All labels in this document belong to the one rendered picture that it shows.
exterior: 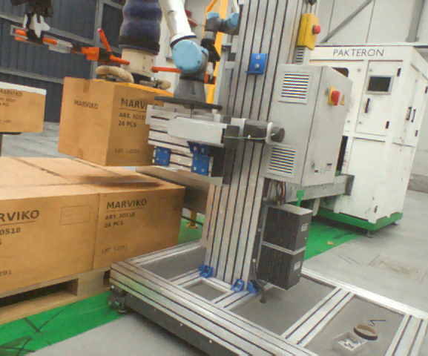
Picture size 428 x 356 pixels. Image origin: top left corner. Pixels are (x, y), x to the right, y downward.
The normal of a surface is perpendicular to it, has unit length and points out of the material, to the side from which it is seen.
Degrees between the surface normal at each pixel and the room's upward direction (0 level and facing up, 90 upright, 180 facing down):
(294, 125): 90
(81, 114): 90
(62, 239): 90
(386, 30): 90
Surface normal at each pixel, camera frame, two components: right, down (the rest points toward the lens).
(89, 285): 0.76, 0.20
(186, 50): -0.07, 0.25
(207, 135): -0.58, 0.03
